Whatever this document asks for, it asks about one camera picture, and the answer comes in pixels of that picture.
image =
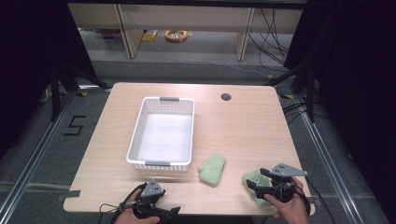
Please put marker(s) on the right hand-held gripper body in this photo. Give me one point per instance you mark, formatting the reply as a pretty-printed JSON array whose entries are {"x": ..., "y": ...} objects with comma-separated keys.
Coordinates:
[{"x": 281, "y": 183}]

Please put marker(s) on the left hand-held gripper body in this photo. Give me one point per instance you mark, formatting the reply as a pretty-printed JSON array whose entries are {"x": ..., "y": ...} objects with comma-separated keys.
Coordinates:
[{"x": 151, "y": 190}]

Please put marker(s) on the light green mitten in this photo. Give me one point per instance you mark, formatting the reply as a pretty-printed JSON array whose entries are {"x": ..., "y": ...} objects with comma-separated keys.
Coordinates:
[
  {"x": 252, "y": 177},
  {"x": 212, "y": 170}
]

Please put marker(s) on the white plastic basket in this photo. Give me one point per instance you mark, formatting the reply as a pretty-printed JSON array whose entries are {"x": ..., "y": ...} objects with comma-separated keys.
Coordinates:
[{"x": 165, "y": 137}]

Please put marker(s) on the person's right hand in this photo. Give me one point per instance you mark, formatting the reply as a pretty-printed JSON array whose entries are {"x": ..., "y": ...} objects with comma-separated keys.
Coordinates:
[{"x": 291, "y": 210}]

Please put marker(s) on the person's left hand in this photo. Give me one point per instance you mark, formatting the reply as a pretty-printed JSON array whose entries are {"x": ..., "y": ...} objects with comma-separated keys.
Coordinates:
[{"x": 130, "y": 217}]

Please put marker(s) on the black metal stand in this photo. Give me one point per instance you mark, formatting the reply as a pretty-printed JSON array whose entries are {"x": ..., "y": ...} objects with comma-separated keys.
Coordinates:
[
  {"x": 306, "y": 90},
  {"x": 59, "y": 90}
]

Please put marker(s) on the yellow packet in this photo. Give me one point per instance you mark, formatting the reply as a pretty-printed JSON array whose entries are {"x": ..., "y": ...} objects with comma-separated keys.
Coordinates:
[{"x": 149, "y": 35}]

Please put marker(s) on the light wooden shelf unit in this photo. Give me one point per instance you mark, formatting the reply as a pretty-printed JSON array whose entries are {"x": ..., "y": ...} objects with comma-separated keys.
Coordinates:
[{"x": 186, "y": 18}]

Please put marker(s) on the aluminium floor rail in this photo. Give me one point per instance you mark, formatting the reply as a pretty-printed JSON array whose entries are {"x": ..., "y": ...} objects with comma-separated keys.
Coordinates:
[
  {"x": 330, "y": 161},
  {"x": 34, "y": 155}
]

